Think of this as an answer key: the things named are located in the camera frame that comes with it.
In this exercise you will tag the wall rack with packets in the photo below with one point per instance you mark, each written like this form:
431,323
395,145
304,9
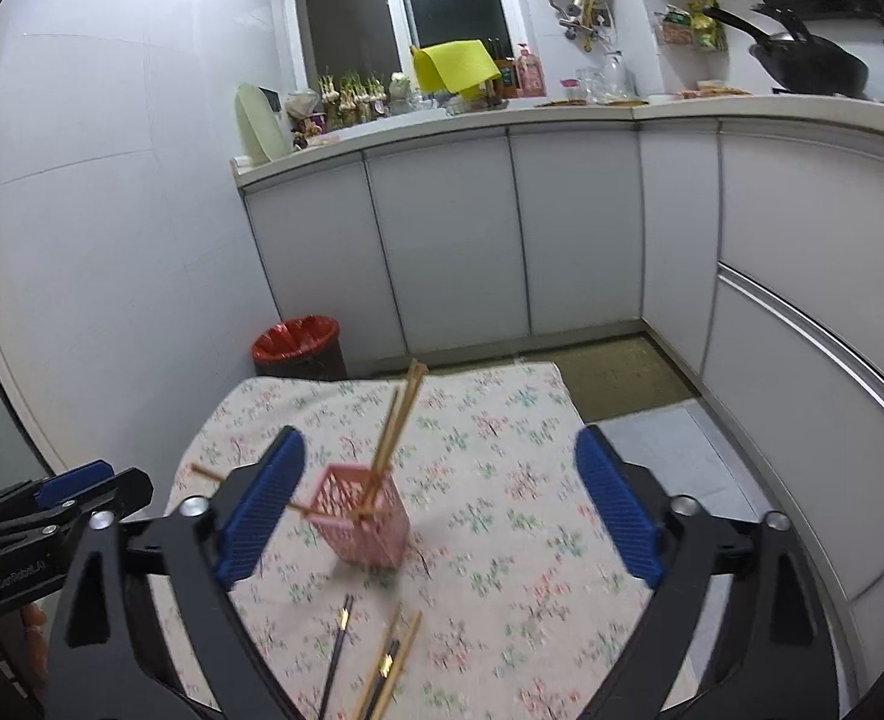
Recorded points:
693,26

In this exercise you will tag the glass jars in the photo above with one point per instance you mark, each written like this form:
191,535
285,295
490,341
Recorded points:
607,79

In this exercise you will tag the floral tablecloth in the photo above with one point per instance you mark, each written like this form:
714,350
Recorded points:
502,540

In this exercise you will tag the brown floor mat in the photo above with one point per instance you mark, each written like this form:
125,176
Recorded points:
629,379

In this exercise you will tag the row of sprouting garlic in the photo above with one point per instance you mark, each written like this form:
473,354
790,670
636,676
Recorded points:
352,101

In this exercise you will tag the white kitchen countertop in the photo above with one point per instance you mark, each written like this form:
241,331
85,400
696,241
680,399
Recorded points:
487,120

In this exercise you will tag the wooden chopstick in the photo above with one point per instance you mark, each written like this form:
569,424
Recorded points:
404,420
403,397
394,621
410,634
387,435
206,473

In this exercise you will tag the clear plastic bag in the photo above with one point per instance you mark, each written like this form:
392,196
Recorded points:
302,103

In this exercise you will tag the black chopstick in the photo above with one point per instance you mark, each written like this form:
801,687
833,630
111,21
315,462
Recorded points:
337,652
386,661

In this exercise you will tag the red-lined trash bin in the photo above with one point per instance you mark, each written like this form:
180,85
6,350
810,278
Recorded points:
296,345

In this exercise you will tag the pale cutting board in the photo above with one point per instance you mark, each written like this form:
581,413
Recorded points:
260,124

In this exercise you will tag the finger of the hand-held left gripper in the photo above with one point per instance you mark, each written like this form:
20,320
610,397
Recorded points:
123,491
75,481

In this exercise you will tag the pink bottle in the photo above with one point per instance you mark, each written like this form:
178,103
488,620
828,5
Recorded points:
530,71

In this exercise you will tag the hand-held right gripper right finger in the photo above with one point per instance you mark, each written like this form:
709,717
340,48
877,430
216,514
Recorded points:
618,510

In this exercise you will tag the black wok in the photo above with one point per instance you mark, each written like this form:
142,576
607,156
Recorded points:
817,64

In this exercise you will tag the pink perforated utensil basket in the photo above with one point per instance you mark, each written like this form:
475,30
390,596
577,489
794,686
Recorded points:
371,532

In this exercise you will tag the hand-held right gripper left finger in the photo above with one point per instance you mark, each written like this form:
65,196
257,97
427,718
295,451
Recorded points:
258,510

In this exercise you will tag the yellow cloth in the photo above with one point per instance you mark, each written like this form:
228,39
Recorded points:
457,64

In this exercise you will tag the kitchen window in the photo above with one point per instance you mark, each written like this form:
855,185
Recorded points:
352,7

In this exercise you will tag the dark sauce bottles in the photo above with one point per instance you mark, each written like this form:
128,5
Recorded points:
502,71

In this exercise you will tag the person's left hand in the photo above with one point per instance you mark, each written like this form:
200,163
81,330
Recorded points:
36,637

